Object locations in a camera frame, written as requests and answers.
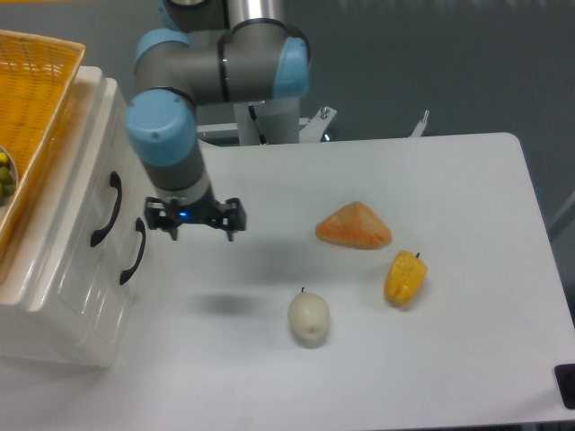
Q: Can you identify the bowl of green yellow fruit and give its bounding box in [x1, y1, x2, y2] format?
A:
[0, 147, 19, 207]

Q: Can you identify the white top drawer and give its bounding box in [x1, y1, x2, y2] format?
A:
[30, 78, 136, 315]

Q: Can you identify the yellow toy bell pepper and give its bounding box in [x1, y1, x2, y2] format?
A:
[383, 251, 428, 307]

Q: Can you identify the metal clamp post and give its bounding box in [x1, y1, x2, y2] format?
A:
[410, 110, 429, 137]

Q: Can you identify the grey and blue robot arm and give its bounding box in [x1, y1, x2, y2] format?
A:
[125, 1, 311, 236]

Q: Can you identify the orange triangular bread toy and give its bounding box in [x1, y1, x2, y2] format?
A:
[315, 201, 393, 250]

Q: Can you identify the black drawer handle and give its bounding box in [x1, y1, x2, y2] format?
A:
[90, 171, 123, 249]
[119, 217, 146, 286]

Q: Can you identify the black lower drawer handle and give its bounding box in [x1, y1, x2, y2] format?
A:
[119, 217, 146, 286]

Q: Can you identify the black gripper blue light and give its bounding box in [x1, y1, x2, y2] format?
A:
[144, 193, 247, 242]

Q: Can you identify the white toy pear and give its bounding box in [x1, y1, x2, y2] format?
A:
[287, 287, 331, 348]

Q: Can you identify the orange woven basket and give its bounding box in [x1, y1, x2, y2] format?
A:
[1, 30, 85, 253]

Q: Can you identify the black device at table edge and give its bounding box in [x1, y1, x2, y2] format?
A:
[553, 364, 575, 409]

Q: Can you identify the black top drawer handle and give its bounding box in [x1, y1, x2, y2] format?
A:
[90, 171, 123, 249]

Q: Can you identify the white drawer cabinet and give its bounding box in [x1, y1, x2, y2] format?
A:
[1, 66, 151, 367]

